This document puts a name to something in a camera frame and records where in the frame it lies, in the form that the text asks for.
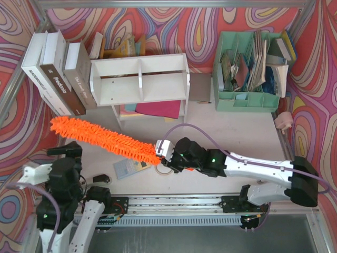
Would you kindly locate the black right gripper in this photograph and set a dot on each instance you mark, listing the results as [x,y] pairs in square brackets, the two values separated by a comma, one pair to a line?
[173,160]

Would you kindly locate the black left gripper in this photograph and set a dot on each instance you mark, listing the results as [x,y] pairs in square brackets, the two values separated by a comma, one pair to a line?
[64,152]

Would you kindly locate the orange chenille duster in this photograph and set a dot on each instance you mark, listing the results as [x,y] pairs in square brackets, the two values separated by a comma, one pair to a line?
[117,143]

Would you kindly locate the blue beige scientific calculator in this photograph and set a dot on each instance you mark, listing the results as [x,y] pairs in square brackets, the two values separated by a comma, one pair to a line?
[127,167]

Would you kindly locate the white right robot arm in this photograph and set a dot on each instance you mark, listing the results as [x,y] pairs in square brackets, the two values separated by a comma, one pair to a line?
[295,180]

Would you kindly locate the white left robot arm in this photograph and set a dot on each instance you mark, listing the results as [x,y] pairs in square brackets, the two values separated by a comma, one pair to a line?
[76,236]

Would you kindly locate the white wooden bookshelf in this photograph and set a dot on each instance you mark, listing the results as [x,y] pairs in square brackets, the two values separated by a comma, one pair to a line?
[139,80]

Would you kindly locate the white masking tape roll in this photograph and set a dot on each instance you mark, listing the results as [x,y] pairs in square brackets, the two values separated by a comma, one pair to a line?
[162,173]

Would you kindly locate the coloured paper sheet stack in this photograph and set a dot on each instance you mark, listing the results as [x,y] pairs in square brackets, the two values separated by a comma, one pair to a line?
[167,109]

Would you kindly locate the grey brown notebook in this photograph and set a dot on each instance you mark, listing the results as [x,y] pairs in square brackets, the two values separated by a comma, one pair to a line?
[200,87]

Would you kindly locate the grey Lonely One book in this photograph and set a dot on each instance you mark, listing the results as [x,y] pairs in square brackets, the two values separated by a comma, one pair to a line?
[77,69]

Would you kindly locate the brown Fredonia book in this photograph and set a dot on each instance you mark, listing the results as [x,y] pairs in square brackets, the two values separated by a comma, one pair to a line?
[52,63]

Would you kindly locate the mint green desk organizer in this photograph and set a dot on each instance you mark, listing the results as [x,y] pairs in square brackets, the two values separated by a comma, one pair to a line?
[257,101]

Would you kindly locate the white Mademoiselle book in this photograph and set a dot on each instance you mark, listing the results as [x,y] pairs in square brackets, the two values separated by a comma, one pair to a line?
[31,67]

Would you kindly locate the magazines in green organizer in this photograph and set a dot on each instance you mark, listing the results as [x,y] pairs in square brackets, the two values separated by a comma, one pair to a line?
[240,61]

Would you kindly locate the pink piggy figurine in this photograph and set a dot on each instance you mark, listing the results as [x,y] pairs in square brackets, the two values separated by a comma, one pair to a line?
[284,121]

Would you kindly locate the leaning books behind shelf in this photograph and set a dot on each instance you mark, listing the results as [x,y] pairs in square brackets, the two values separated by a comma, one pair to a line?
[128,47]

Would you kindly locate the blue white books at organizer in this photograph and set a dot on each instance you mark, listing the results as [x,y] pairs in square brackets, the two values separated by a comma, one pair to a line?
[281,56]

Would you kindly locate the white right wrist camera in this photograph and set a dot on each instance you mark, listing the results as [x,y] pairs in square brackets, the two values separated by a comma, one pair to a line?
[164,148]

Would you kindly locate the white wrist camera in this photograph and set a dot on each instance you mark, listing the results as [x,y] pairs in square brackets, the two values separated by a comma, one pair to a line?
[164,148]
[36,175]

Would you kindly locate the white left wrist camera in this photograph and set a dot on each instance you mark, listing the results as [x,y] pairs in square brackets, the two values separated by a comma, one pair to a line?
[36,175]

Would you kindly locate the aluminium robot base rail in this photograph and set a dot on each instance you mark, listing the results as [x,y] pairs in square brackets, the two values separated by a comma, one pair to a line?
[150,210]

